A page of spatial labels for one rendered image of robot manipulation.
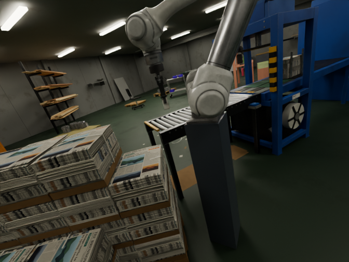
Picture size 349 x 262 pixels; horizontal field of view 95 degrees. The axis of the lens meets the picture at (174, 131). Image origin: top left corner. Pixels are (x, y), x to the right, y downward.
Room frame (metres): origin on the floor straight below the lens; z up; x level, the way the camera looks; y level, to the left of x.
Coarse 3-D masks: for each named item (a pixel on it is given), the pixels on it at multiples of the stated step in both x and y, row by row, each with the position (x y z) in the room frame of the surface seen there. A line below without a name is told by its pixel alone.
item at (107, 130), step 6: (102, 126) 1.06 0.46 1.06; (108, 126) 1.02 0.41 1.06; (84, 132) 1.04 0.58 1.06; (90, 132) 0.99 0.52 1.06; (96, 132) 0.96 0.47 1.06; (102, 132) 0.93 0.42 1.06; (108, 132) 0.99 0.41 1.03; (66, 138) 1.00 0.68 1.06; (72, 138) 0.96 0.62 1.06; (108, 138) 0.95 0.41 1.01; (114, 138) 1.04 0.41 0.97; (108, 144) 0.92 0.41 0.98; (114, 144) 0.99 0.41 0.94; (114, 150) 0.96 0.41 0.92; (114, 156) 0.93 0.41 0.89
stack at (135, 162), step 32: (128, 160) 0.94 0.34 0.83; (160, 160) 0.85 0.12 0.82; (96, 192) 0.70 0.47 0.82; (128, 192) 0.71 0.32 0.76; (160, 192) 0.70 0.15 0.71; (0, 224) 0.70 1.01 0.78; (32, 224) 0.70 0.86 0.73; (64, 224) 0.70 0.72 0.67; (128, 224) 0.71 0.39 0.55; (160, 224) 0.71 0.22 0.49; (128, 256) 0.70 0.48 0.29; (160, 256) 0.70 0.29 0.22
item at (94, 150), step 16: (80, 144) 0.80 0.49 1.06; (96, 144) 0.79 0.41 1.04; (48, 160) 0.70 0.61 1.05; (64, 160) 0.70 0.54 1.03; (80, 160) 0.71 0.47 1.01; (96, 160) 0.72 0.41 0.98; (48, 176) 0.70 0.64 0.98; (64, 176) 0.70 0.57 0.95; (80, 176) 0.70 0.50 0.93; (96, 176) 0.70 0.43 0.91
